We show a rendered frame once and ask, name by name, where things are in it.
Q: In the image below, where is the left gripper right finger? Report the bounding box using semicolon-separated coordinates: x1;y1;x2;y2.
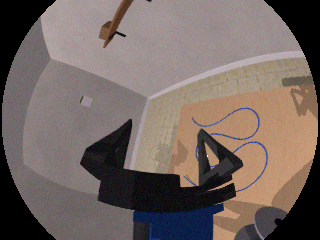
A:
197;129;244;186

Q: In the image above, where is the grey disc with black centre hole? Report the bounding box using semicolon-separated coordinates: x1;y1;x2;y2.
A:
233;206;288;240

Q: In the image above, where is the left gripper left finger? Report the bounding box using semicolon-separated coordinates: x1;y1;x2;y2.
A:
83;119;132;168

